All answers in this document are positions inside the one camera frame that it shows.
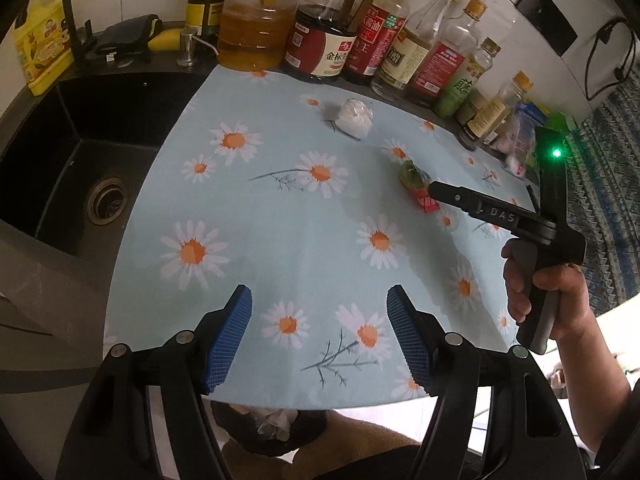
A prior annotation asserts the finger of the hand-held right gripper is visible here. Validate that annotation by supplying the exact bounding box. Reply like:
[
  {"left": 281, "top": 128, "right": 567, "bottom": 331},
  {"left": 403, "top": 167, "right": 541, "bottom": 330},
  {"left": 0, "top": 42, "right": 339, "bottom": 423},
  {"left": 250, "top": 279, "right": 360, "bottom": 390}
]
[{"left": 429, "top": 181, "right": 532, "bottom": 234}]

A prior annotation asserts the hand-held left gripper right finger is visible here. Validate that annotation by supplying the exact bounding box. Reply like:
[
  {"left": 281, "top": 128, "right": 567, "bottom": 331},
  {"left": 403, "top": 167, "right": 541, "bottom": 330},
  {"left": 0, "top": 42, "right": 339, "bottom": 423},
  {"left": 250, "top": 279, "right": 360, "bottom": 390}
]
[{"left": 386, "top": 284, "right": 586, "bottom": 480}]

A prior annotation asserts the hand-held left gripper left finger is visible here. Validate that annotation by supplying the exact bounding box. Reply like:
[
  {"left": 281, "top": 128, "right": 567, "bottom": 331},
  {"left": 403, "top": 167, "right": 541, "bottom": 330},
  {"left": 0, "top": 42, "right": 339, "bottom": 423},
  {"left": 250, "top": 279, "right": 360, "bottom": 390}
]
[{"left": 55, "top": 284, "right": 253, "bottom": 480}]

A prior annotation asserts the red green snack packet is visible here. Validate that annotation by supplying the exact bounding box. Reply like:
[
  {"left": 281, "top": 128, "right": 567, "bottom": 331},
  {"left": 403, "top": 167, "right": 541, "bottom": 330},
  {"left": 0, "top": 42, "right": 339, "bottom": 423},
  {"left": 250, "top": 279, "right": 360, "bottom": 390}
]
[{"left": 399, "top": 160, "right": 441, "bottom": 213}]

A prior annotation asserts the black trash bin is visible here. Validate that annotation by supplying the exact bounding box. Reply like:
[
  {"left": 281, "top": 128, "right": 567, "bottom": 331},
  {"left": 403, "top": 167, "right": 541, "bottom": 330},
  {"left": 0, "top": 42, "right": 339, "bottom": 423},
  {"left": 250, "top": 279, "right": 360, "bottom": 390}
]
[{"left": 210, "top": 400, "right": 331, "bottom": 458}]

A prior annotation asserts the person's right forearm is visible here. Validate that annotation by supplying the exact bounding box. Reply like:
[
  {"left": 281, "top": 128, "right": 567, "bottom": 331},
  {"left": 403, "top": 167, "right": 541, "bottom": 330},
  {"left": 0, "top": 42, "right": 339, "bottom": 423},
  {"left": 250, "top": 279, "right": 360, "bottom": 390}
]
[{"left": 552, "top": 305, "right": 632, "bottom": 453}]

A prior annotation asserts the person's right hand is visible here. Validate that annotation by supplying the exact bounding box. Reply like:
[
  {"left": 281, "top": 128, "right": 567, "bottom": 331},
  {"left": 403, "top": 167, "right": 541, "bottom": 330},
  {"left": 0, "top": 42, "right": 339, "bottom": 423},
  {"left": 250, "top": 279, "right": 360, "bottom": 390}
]
[{"left": 501, "top": 239, "right": 596, "bottom": 342}]

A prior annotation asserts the patterned blue cloth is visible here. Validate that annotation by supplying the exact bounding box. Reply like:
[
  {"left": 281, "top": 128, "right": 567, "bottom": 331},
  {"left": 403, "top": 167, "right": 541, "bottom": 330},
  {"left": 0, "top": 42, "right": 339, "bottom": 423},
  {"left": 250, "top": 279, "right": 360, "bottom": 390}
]
[{"left": 565, "top": 72, "right": 640, "bottom": 316}]

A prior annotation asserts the pink white plastic bag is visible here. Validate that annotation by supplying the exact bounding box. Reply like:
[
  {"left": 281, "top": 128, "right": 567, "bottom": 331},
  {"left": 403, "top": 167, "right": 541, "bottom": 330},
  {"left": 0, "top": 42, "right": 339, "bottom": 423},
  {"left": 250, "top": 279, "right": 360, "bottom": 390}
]
[{"left": 490, "top": 120, "right": 531, "bottom": 178}]

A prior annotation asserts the small bottle beige label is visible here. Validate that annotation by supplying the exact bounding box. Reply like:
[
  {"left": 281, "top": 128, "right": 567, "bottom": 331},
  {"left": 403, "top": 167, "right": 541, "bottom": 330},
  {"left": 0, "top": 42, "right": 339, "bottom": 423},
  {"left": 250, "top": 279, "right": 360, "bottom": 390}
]
[{"left": 457, "top": 71, "right": 535, "bottom": 151}]

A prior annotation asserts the small dark jar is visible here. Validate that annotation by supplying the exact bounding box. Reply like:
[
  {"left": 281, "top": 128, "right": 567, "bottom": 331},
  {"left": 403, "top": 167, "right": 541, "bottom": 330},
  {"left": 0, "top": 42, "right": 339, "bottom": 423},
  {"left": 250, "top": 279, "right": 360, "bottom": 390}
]
[{"left": 452, "top": 92, "right": 488, "bottom": 128}]

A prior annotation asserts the blue packet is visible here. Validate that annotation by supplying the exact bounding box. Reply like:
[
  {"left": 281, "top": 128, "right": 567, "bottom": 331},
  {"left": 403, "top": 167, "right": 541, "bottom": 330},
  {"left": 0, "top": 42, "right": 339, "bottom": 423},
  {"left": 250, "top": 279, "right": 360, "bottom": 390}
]
[{"left": 515, "top": 100, "right": 548, "bottom": 161}]

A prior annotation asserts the clear bottle green label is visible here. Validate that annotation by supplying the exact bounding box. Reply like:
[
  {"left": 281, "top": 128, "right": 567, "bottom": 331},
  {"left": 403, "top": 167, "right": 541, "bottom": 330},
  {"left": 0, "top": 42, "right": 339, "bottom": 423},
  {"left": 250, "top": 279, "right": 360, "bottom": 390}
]
[{"left": 432, "top": 37, "right": 502, "bottom": 118}]

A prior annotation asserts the daisy print tablecloth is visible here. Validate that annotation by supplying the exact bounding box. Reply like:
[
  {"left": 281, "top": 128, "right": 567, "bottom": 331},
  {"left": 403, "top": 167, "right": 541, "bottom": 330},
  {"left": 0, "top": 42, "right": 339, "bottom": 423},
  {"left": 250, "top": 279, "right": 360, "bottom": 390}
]
[{"left": 102, "top": 65, "right": 543, "bottom": 406}]

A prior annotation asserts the brown cloth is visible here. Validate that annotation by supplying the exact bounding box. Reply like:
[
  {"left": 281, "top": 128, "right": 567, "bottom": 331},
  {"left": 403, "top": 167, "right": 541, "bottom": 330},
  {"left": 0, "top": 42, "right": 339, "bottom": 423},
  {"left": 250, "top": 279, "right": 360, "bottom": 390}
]
[{"left": 225, "top": 420, "right": 421, "bottom": 480}]

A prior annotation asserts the clear bottle red label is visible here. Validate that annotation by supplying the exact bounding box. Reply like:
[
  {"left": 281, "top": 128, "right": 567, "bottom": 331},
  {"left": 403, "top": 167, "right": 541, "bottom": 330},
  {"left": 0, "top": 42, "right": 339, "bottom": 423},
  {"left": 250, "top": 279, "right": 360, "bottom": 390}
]
[{"left": 405, "top": 0, "right": 488, "bottom": 108}]

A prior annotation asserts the crumpled clear plastic wrap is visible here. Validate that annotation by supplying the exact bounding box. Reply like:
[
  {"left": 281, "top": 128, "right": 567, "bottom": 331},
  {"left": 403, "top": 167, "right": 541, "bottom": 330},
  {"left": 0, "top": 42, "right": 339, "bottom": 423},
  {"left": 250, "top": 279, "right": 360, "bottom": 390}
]
[{"left": 335, "top": 100, "right": 376, "bottom": 140}]

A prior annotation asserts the clear bottle beige label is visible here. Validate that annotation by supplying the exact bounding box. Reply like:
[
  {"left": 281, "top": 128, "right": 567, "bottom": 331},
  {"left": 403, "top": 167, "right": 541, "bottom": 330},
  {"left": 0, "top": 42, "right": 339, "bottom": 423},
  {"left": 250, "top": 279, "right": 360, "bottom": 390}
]
[{"left": 371, "top": 0, "right": 463, "bottom": 101}]

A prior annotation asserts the metal sink drain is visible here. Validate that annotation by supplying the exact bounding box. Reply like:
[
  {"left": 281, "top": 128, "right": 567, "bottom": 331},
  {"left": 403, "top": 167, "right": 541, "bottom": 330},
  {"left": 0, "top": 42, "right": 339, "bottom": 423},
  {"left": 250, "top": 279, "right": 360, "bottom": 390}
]
[{"left": 85, "top": 176, "right": 128, "bottom": 223}]

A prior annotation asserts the dark bottle red label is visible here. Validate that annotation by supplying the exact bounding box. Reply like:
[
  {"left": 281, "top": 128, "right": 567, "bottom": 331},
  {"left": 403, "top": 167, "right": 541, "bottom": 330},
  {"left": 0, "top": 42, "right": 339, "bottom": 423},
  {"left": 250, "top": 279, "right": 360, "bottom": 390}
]
[{"left": 342, "top": 0, "right": 423, "bottom": 86}]

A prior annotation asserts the dark soy sauce jug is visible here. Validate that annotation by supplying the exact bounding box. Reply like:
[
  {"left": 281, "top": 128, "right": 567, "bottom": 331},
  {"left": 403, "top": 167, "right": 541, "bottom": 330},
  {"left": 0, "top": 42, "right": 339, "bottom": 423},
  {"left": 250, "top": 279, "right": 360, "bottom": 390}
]
[{"left": 285, "top": 0, "right": 381, "bottom": 83}]

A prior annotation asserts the black kitchen sink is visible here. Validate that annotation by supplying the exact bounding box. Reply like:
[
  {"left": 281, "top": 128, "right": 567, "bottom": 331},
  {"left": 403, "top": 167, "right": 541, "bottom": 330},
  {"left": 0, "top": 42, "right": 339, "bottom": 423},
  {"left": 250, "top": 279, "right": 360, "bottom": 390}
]
[{"left": 0, "top": 72, "right": 211, "bottom": 261}]

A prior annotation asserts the large clear oil jug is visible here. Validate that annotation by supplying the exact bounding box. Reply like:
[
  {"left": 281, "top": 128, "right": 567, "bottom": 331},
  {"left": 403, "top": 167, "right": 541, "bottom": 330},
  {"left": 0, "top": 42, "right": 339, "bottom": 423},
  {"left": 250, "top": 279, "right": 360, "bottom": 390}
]
[{"left": 216, "top": 0, "right": 301, "bottom": 72}]

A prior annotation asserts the metal soap dispenser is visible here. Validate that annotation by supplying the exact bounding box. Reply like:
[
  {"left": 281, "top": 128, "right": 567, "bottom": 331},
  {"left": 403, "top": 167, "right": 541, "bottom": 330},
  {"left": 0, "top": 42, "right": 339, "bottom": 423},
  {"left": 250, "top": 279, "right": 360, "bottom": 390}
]
[{"left": 177, "top": 30, "right": 218, "bottom": 67}]

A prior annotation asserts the yellow sponge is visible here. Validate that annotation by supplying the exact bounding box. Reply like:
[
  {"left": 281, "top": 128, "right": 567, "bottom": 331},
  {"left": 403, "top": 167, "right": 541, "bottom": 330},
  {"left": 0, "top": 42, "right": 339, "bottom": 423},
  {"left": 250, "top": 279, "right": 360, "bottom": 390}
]
[{"left": 150, "top": 29, "right": 183, "bottom": 52}]

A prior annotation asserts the black dish cloth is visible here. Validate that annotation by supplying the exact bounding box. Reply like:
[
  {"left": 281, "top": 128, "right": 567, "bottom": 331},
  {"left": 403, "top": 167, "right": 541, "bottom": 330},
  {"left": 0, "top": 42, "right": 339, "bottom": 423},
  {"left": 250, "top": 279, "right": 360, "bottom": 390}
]
[{"left": 92, "top": 15, "right": 161, "bottom": 56}]

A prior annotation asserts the yellow oil bottle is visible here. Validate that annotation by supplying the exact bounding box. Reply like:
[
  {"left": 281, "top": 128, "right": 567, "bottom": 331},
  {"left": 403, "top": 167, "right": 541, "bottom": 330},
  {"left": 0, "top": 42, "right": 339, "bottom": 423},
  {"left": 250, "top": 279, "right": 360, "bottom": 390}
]
[{"left": 12, "top": 0, "right": 76, "bottom": 97}]

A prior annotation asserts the black faucet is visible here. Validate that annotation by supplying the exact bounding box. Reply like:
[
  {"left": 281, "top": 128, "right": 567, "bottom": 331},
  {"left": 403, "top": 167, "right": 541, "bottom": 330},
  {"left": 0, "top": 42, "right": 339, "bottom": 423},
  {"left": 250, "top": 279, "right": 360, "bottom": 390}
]
[{"left": 40, "top": 0, "right": 88, "bottom": 63}]

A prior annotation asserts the black power cable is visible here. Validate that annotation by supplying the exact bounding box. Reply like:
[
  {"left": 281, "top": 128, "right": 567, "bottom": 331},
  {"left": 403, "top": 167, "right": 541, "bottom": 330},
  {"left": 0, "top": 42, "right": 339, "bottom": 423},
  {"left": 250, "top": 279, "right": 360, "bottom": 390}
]
[{"left": 585, "top": 17, "right": 632, "bottom": 103}]

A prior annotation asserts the black wall socket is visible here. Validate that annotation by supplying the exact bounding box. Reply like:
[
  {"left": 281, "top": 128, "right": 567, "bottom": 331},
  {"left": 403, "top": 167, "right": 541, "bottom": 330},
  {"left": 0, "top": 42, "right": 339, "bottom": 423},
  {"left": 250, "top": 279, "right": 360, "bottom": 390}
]
[{"left": 516, "top": 0, "right": 578, "bottom": 56}]

